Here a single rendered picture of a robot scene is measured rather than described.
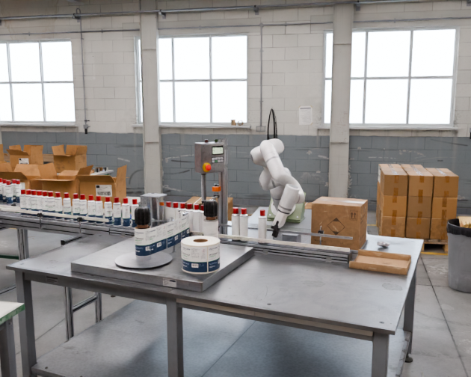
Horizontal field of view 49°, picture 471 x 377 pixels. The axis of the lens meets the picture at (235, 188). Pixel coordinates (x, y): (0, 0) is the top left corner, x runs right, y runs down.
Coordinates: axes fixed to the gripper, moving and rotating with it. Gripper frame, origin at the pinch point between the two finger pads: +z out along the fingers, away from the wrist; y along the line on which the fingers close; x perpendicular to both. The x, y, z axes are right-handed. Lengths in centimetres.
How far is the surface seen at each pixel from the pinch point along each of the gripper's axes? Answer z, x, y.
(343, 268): -4.4, 46.0, 14.2
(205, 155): -27, -60, -1
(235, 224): 5.1, -24.7, 2.7
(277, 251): 7.7, 6.5, 5.5
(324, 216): -17.7, 21.2, -16.7
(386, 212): 39, 38, -332
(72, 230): 63, -139, 5
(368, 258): -8, 55, -8
